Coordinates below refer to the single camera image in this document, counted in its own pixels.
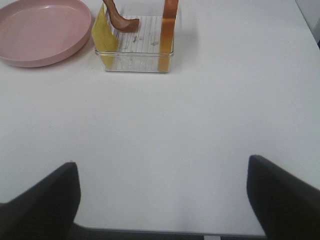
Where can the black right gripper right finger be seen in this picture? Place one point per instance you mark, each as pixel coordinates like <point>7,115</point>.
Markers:
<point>286,207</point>

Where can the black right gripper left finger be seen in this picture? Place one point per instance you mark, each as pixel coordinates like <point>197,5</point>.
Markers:
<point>45,211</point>

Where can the bacon strip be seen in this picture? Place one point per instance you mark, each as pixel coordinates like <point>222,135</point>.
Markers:
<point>118,21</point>

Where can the pink round plate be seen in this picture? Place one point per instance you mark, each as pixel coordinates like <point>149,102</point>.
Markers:
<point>36,33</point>

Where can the yellow cheese slice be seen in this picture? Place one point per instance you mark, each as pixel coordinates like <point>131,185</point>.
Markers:
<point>102,35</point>

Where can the clear right plastic container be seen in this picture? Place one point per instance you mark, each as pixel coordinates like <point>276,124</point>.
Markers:
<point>137,52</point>

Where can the upright bread slice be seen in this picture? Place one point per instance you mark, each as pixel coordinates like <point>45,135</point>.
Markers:
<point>167,34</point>

